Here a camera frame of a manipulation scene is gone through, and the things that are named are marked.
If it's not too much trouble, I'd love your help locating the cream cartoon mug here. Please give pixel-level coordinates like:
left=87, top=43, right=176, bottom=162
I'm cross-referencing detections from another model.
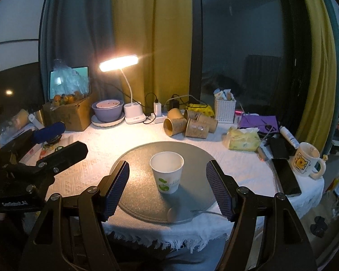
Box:
left=288, top=142, right=327, bottom=181

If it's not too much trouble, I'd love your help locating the white desk lamp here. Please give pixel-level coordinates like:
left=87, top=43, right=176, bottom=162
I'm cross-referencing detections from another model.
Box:
left=99, top=55, right=147, bottom=125

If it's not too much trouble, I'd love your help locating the pile of oranges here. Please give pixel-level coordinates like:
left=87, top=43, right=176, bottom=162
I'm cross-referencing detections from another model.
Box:
left=52, top=91, right=83, bottom=105

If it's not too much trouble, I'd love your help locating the white paper cup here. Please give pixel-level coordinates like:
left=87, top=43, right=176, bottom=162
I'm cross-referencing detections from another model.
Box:
left=150, top=152, right=185, bottom=195

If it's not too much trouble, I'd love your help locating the yellow tissue pack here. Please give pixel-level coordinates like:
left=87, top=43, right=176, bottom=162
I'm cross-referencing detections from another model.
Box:
left=227, top=127, right=261, bottom=152

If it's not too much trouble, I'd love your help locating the white tube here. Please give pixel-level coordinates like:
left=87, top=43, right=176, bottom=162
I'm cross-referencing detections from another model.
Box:
left=279, top=126, right=300, bottom=149

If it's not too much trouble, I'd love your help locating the yellow curtain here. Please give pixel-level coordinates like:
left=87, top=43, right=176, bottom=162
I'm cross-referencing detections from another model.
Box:
left=111, top=0, right=201, bottom=111
left=294, top=0, right=337, bottom=148

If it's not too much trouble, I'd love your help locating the white power strip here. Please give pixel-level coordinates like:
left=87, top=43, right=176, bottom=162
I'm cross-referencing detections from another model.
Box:
left=151, top=113, right=170, bottom=124

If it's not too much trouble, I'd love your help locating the grey round mat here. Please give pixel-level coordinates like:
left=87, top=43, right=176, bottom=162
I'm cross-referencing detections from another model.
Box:
left=109, top=141, right=235, bottom=225

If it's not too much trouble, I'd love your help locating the cardboard box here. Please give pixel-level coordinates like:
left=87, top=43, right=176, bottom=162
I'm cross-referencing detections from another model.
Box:
left=42, top=95, right=92, bottom=132

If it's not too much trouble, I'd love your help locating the pink bowl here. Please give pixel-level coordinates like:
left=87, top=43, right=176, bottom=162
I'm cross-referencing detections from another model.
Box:
left=96, top=99, right=122, bottom=110

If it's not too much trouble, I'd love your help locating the grey cable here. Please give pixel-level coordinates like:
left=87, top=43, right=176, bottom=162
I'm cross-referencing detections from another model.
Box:
left=190, top=209, right=224, bottom=218

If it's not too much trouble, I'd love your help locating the black smartphone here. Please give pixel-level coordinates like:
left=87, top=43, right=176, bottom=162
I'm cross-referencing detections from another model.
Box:
left=271, top=158, right=302, bottom=198

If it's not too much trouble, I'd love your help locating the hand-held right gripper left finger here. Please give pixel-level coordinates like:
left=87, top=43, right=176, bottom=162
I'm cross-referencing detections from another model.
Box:
left=25, top=160, right=130, bottom=271

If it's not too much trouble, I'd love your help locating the black wallet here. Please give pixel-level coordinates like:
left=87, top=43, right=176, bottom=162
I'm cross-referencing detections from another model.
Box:
left=269, top=137, right=290, bottom=160

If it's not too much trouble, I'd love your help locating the white plate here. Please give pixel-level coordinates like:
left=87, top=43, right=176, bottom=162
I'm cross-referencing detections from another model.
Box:
left=91, top=114, right=125, bottom=128

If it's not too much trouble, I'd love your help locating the white woven basket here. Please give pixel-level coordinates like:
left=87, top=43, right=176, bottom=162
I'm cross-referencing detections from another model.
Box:
left=214, top=94, right=237, bottom=124

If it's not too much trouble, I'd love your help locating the yellow bag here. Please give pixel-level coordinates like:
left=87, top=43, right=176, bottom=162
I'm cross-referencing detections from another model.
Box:
left=186, top=104, right=215, bottom=118

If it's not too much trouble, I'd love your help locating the grey curtain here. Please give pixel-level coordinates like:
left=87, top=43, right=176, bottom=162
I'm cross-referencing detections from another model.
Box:
left=39, top=0, right=114, bottom=114

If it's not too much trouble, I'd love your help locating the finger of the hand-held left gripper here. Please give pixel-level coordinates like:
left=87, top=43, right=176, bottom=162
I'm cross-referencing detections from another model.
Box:
left=0, top=121, right=66, bottom=159
left=36, top=140, right=89, bottom=176

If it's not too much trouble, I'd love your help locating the purple notebook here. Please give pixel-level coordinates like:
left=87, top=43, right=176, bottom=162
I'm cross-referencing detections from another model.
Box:
left=238, top=114, right=280, bottom=133

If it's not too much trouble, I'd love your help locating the brown paper cup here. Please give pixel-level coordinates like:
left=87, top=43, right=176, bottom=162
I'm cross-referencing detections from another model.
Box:
left=185, top=118, right=210, bottom=140
left=197, top=114, right=219, bottom=133
left=163, top=118, right=187, bottom=138
left=167, top=108, right=186, bottom=120
left=184, top=109, right=200, bottom=121

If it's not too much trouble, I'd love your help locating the clear plastic bag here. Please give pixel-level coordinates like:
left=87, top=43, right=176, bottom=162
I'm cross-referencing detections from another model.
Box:
left=52, top=59, right=91, bottom=103

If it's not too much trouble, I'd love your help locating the purple bowl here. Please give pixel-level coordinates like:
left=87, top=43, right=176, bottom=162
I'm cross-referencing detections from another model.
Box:
left=91, top=99, right=125, bottom=123

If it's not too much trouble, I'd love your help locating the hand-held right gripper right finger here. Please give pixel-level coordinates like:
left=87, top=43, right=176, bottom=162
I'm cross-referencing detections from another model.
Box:
left=205, top=160, right=317, bottom=271

